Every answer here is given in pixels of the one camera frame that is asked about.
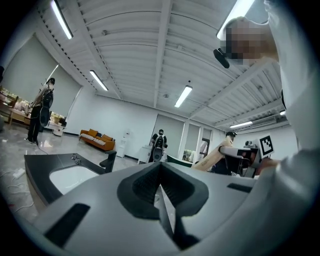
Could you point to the white ceramic sink basin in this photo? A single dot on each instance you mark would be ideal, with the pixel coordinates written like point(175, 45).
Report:
point(72, 178)

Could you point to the long ceiling light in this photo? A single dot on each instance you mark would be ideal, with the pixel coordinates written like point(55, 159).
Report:
point(62, 18)
point(236, 15)
point(98, 80)
point(282, 112)
point(240, 124)
point(183, 96)

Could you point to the white water dispenser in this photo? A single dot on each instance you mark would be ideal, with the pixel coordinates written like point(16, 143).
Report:
point(123, 147)

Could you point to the grey roller blind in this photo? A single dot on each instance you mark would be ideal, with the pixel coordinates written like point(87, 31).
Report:
point(168, 130)
point(193, 137)
point(66, 95)
point(27, 65)

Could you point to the white round cabinet red dot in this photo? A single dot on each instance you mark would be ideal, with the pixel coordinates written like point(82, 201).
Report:
point(58, 129)

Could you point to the black faucet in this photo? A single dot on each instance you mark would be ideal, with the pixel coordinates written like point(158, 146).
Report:
point(110, 161)

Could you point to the orange sofa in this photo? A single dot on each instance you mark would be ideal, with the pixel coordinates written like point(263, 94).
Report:
point(100, 140)

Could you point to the small chrome fitting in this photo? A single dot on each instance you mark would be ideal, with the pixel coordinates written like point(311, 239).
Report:
point(76, 158)

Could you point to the person's white shirt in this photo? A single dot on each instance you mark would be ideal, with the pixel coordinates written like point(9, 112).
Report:
point(297, 75)

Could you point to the person's head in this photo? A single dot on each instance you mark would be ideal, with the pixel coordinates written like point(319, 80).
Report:
point(247, 37)

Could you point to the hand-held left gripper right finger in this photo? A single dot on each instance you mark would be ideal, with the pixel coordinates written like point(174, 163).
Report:
point(220, 200)

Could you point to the black vanity countertop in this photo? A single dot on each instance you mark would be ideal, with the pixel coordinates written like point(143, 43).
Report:
point(37, 165)

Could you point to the black head-worn camera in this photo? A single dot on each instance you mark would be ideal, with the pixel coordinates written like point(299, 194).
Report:
point(222, 58)

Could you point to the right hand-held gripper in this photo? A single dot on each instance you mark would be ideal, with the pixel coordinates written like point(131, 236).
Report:
point(247, 162)

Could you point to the white power strip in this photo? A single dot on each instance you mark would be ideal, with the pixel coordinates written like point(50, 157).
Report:
point(18, 173)

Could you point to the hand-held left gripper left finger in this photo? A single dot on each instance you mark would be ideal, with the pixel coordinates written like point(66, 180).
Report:
point(100, 205)

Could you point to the ceiling air conditioner unit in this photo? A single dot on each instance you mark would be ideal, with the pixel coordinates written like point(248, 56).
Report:
point(262, 122)

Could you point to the wooden shelf unit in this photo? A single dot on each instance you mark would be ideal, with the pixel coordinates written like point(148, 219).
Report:
point(15, 107)

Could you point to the ceiling smoke detector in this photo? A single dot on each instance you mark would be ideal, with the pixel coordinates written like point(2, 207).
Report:
point(104, 32)
point(165, 95)

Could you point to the person's right forearm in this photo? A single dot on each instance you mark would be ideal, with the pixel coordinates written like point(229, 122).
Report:
point(270, 163)

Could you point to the white low cabinet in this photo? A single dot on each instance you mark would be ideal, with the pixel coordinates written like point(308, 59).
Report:
point(145, 155)

